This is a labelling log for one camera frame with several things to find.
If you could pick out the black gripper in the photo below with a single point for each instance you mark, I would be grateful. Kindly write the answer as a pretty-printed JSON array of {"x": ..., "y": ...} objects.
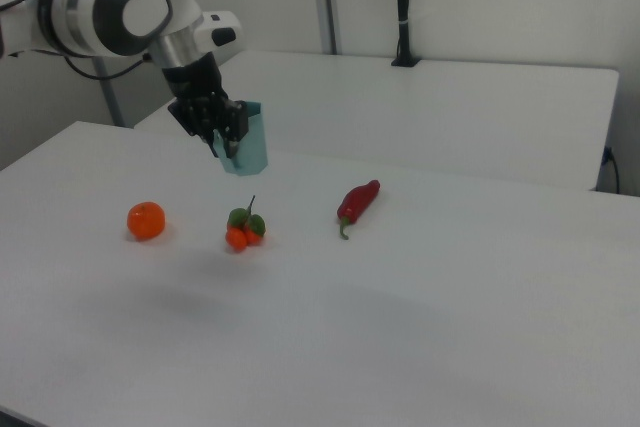
[{"x": 195, "y": 92}]

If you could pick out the white side table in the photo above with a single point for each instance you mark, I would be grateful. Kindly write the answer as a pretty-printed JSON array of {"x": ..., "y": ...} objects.
[{"x": 400, "y": 112}]

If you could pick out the large orange fruit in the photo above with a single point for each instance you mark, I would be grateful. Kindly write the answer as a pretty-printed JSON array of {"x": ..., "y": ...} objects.
[{"x": 146, "y": 220}]

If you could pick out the small oranges with green leaves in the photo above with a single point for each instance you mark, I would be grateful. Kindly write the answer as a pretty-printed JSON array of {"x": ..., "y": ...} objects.
[{"x": 239, "y": 237}]

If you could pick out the light blue angular mug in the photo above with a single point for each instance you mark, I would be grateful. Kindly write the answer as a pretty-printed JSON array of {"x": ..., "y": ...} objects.
[{"x": 252, "y": 147}]

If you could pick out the red chili pepper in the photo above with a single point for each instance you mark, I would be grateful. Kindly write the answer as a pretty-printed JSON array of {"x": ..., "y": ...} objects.
[{"x": 357, "y": 202}]

